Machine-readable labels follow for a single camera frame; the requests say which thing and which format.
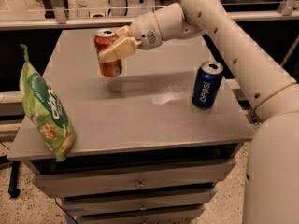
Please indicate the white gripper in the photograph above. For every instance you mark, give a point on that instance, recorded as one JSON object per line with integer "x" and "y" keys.
{"x": 144, "y": 32}

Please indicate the orange coke can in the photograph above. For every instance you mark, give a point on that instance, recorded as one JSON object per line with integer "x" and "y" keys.
{"x": 102, "y": 40}

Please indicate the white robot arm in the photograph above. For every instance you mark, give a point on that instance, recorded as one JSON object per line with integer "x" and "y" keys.
{"x": 272, "y": 190}

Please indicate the blue pepsi can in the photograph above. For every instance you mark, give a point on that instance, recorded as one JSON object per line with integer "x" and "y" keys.
{"x": 207, "y": 83}

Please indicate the green rice chip bag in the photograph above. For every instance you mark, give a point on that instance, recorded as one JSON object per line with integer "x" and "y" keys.
{"x": 43, "y": 107}

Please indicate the grey drawer cabinet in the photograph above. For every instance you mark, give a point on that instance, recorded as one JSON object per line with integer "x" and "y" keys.
{"x": 143, "y": 151}

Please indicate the metal railing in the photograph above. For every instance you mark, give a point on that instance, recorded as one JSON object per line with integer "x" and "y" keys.
{"x": 26, "y": 14}

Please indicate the black stand leg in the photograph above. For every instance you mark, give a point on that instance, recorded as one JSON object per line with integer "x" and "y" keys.
{"x": 13, "y": 189}

